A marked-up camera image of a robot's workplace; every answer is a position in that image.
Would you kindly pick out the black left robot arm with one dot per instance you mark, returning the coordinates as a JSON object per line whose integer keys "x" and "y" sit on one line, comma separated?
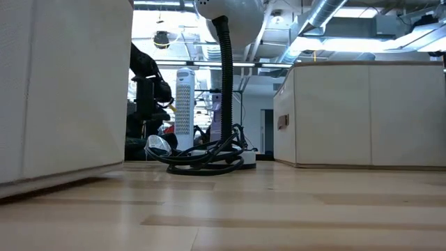
{"x": 146, "y": 90}

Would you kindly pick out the white purple standing appliance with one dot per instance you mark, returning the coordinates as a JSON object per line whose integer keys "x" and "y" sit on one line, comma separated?
{"x": 216, "y": 118}

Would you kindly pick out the white tower fan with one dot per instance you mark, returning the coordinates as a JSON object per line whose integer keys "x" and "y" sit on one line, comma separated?
{"x": 184, "y": 104}

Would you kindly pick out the dark doorway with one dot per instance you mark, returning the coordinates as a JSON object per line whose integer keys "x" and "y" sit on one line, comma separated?
{"x": 268, "y": 132}

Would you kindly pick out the person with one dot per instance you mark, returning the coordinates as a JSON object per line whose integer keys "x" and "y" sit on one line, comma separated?
{"x": 170, "y": 129}

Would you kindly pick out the long ceiling light strip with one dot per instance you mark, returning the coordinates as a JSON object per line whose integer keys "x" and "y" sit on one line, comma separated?
{"x": 244, "y": 64}

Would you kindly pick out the clear plastic wrapper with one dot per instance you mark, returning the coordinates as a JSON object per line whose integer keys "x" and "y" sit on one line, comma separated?
{"x": 158, "y": 143}

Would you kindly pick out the beige fabric storage bin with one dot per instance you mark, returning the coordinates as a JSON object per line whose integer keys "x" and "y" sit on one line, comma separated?
{"x": 348, "y": 115}

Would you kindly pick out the open cardboard box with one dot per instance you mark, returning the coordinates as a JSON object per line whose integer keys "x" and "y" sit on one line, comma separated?
{"x": 62, "y": 87}

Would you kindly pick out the black ceiling dome camera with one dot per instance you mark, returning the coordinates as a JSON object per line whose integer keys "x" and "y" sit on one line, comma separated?
{"x": 161, "y": 39}

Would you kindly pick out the silver ventilation duct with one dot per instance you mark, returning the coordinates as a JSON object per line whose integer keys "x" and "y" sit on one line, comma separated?
{"x": 324, "y": 12}

